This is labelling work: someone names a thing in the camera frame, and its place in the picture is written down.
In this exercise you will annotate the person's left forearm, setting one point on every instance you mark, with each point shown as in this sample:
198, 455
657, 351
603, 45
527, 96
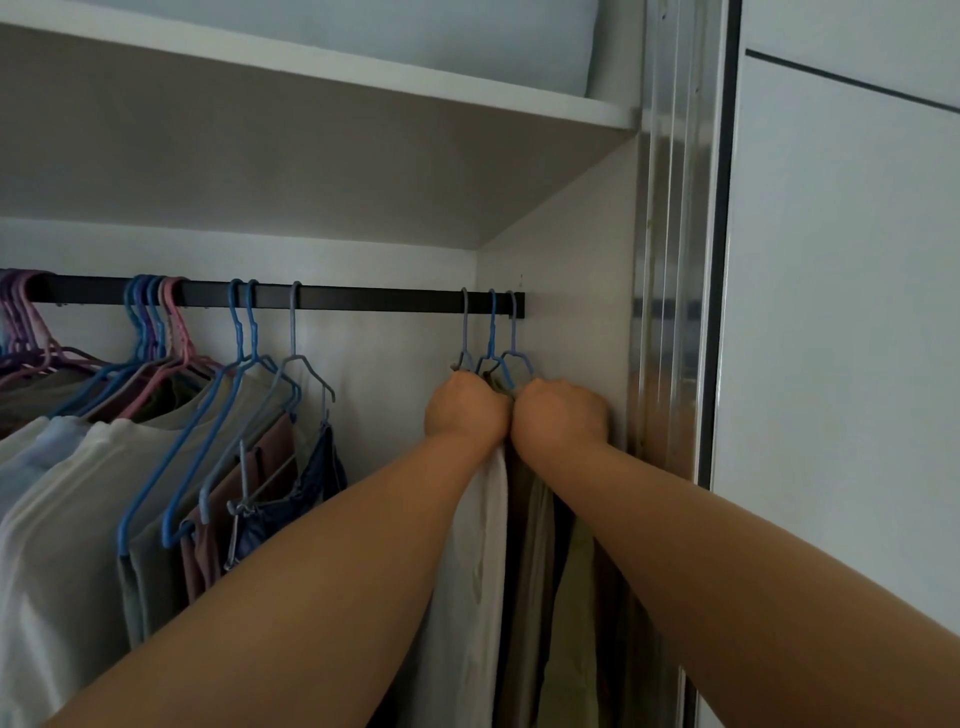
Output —
300, 600

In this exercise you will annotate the person's right hand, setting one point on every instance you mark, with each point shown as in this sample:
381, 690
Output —
562, 420

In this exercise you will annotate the black closet rod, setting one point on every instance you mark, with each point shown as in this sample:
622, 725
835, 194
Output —
375, 298

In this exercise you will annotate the white wardrobe shelf board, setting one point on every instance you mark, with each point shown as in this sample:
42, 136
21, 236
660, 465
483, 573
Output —
225, 150

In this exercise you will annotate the white sliding door silver frame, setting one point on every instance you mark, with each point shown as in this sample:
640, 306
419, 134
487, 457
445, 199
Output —
825, 300

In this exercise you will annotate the white wardrobe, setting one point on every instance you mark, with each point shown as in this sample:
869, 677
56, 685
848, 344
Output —
555, 262

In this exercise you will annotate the row of coloured plastic hangers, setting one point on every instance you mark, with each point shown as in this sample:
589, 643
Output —
142, 315

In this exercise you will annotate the pale blue folded quilt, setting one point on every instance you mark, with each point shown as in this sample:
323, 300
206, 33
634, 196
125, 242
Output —
412, 37

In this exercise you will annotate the person's left hand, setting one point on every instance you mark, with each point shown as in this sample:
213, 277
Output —
469, 409

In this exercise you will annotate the person's right forearm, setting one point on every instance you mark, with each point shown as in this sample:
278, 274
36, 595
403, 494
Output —
750, 585

